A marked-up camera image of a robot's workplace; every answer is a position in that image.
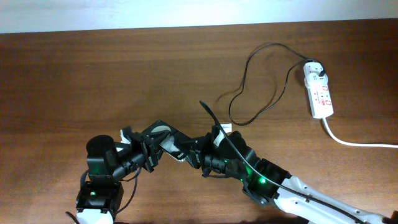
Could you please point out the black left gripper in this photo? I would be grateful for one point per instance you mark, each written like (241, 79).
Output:
(151, 154)

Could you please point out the white power strip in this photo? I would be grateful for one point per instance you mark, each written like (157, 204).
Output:
(319, 98)

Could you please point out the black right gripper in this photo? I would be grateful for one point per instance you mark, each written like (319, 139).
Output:
(200, 146)

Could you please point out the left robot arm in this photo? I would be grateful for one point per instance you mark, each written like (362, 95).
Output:
(109, 163)

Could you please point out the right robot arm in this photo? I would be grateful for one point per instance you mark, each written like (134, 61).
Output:
(268, 184)

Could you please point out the white usb charger adapter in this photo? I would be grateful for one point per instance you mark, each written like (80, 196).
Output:
(313, 78)

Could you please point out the black smartphone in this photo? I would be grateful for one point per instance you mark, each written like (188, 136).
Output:
(176, 150)

